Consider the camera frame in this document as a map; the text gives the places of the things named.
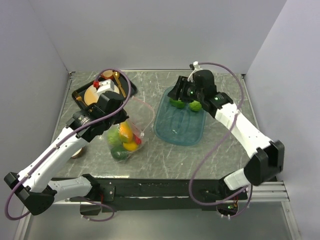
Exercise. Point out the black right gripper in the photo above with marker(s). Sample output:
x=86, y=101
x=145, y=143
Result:
x=182, y=83

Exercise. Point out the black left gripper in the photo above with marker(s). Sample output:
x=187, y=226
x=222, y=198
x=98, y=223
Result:
x=122, y=117

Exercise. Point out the green bell pepper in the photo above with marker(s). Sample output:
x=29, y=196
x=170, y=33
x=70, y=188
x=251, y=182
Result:
x=177, y=103

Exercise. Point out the small green cabbage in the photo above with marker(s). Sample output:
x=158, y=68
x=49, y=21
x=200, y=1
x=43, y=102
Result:
x=195, y=106

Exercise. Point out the yellow green mango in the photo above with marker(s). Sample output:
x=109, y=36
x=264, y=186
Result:
x=125, y=132

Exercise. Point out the large green cabbage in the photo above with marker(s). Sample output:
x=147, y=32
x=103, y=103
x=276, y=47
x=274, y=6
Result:
x=113, y=137

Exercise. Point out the clear zip top bag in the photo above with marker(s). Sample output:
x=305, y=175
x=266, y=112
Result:
x=141, y=116

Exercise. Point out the red chili pepper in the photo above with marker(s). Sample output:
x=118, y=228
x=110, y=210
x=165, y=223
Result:
x=137, y=140

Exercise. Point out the yellow lemon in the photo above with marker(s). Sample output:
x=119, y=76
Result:
x=130, y=146

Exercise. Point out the dark green avocado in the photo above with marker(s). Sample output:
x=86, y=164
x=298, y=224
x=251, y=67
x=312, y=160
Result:
x=119, y=153

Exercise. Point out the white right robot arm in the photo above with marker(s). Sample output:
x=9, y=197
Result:
x=266, y=156

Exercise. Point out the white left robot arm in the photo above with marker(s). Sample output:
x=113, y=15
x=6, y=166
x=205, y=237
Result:
x=34, y=185

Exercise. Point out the cream orange plate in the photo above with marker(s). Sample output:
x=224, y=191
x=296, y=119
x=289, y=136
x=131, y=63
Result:
x=91, y=96

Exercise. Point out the orange ceramic cup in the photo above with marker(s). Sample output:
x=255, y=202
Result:
x=108, y=74

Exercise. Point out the gold fork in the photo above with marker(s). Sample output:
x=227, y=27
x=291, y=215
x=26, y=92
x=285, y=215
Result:
x=78, y=98

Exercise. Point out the gold spoon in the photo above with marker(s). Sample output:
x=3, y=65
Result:
x=116, y=76

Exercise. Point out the teal plastic tray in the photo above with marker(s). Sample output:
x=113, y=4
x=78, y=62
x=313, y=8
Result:
x=178, y=126

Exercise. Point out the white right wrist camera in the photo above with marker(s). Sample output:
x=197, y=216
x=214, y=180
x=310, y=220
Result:
x=195, y=67

